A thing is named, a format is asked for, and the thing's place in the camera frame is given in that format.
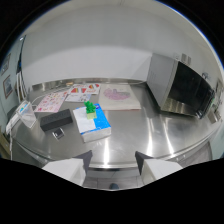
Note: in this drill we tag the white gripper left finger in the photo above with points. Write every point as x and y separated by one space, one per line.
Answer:
68 167

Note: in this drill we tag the black rectangular box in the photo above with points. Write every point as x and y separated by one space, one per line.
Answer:
56 119

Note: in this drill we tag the wall socket plate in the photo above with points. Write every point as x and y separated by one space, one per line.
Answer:
185 58

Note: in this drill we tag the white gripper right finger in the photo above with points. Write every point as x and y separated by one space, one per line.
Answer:
156 168

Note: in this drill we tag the framed wall picture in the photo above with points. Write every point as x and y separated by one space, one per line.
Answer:
7 86

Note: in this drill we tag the white sheet with figures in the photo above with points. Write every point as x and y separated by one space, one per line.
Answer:
78 97

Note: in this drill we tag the blue and white box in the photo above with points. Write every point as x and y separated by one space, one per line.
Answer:
93 124

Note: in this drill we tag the green tree model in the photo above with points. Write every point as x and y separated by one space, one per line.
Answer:
89 110

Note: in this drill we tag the small black framed card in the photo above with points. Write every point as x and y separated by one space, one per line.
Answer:
58 133

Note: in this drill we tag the clear acrylic stand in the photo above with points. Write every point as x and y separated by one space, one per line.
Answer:
27 114

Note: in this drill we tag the pink sticker sheet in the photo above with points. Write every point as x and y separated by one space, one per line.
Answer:
51 101

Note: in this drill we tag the colourful triangle pattern sheet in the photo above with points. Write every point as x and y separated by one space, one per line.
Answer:
84 89

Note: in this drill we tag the cloth with pink drawing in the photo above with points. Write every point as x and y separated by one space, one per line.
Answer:
118 96

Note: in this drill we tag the silver microwave oven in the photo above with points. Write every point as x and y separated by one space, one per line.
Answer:
180 85

